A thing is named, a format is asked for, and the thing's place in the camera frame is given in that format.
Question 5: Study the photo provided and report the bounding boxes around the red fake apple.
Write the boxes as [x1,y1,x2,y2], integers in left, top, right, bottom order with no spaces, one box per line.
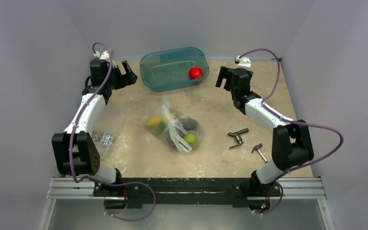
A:
[188,67,204,80]

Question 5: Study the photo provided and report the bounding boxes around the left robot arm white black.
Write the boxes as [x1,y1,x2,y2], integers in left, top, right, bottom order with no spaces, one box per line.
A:
[51,58,138,196]

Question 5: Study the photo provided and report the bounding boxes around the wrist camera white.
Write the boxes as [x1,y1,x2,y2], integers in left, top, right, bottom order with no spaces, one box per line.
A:
[235,56,251,70]
[94,51,113,63]

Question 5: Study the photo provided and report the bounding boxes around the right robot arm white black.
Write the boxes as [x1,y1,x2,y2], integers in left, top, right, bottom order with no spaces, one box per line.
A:
[216,67,314,195]

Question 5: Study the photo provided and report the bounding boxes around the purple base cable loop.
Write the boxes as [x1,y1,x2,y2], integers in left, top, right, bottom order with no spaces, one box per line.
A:
[103,181,157,223]

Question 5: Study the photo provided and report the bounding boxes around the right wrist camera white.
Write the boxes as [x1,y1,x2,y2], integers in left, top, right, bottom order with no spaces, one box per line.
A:
[235,56,251,70]

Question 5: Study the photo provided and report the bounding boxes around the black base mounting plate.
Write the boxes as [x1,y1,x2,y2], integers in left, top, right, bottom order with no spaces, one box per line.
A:
[93,178,281,210]

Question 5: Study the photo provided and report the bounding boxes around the clear plastic screw box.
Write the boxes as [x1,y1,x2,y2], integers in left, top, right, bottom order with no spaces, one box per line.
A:
[90,109,129,160]

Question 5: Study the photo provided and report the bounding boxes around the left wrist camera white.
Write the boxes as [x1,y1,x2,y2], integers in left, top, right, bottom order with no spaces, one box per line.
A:
[94,51,113,63]

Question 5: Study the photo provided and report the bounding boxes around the dark metal clamp tool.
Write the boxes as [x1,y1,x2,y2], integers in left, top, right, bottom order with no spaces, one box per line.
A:
[228,128,249,149]

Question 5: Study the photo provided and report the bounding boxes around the green fake grapes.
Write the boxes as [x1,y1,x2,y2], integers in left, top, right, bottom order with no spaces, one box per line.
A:
[155,123,166,135]

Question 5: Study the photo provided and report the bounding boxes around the clear plastic bag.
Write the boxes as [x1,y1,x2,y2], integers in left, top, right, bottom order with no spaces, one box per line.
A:
[145,99,204,153]

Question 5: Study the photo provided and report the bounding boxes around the teal plastic bin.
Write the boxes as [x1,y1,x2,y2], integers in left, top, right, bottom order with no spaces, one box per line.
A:
[139,47,210,92]

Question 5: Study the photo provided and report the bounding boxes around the dark red fake grapes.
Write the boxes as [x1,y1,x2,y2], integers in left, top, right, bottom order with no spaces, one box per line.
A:
[161,116,203,153]

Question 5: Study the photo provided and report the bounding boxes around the green fake pear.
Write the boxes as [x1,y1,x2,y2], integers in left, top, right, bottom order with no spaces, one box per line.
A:
[184,132,199,148]

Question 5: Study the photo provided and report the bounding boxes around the yellow fake banana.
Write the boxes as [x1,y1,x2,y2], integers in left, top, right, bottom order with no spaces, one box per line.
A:
[146,116,163,127]

